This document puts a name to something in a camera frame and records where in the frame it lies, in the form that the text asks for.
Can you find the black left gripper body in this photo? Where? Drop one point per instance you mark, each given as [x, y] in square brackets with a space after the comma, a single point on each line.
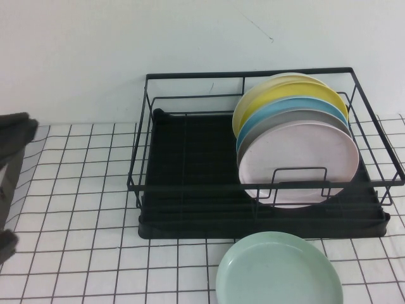
[14, 126]

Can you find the mint green plate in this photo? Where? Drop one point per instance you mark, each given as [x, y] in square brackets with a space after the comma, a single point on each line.
[278, 272]

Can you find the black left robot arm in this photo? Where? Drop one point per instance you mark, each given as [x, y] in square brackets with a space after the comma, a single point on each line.
[6, 245]

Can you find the grey plate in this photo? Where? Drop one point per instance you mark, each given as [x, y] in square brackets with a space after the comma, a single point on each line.
[278, 120]

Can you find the light blue plate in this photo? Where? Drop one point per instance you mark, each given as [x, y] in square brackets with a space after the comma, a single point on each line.
[284, 106]

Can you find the pale cream plate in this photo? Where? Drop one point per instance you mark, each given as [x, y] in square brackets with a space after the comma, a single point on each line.
[284, 78]

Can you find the yellow plate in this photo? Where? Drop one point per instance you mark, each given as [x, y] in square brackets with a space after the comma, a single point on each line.
[294, 90]

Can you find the pale pink plate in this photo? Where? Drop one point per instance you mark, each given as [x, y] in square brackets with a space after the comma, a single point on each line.
[300, 149]

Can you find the white black-grid tablecloth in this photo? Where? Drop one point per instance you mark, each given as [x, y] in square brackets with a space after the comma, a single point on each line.
[95, 269]

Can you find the black plastic drip tray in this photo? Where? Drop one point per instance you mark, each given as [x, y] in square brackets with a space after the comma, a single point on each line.
[196, 149]

